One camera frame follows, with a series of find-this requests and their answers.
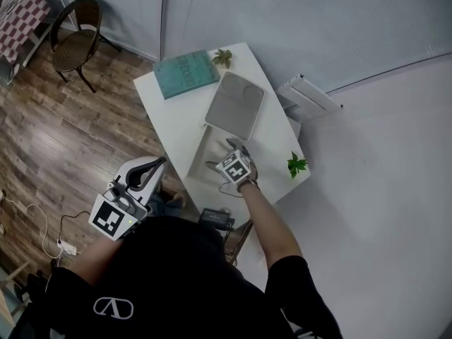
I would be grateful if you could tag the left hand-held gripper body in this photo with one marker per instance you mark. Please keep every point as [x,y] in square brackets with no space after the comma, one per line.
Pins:
[107,221]

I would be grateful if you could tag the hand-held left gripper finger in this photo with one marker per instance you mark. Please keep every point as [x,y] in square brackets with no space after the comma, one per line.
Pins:
[155,184]
[129,166]

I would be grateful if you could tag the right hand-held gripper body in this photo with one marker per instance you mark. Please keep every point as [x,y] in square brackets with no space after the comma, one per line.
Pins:
[236,169]

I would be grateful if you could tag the person's left forearm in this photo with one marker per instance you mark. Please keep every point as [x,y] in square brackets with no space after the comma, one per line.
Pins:
[97,260]

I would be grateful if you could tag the person's right forearm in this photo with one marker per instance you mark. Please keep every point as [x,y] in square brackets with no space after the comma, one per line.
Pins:
[268,224]

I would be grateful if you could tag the black power adapter brick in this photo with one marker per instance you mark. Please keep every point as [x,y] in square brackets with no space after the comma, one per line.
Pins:
[216,218]

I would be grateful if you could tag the person's left shoe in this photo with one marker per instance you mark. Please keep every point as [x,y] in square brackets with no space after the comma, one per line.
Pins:
[179,199]

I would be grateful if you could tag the white power strip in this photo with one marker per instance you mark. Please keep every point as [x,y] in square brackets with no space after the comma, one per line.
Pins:
[67,247]

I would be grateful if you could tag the small green potted plant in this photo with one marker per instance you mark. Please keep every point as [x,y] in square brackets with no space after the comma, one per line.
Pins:
[296,164]

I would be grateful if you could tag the white table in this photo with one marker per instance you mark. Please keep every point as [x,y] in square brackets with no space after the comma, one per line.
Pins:
[176,108]

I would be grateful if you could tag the white slatted chair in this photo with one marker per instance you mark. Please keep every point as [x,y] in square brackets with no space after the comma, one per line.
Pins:
[307,99]

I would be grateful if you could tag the teal book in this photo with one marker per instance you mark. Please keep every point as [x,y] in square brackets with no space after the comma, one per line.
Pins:
[185,72]

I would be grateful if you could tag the small variegated potted plant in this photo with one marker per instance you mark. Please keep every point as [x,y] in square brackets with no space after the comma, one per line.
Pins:
[221,58]

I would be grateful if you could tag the person's black shirt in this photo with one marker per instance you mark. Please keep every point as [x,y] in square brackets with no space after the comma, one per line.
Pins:
[176,288]

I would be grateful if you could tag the black round-back chair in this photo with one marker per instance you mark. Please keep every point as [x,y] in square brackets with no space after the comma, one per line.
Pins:
[74,48]

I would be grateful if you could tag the checkered cloth covered table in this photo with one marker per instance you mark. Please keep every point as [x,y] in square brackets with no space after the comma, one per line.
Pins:
[21,16]

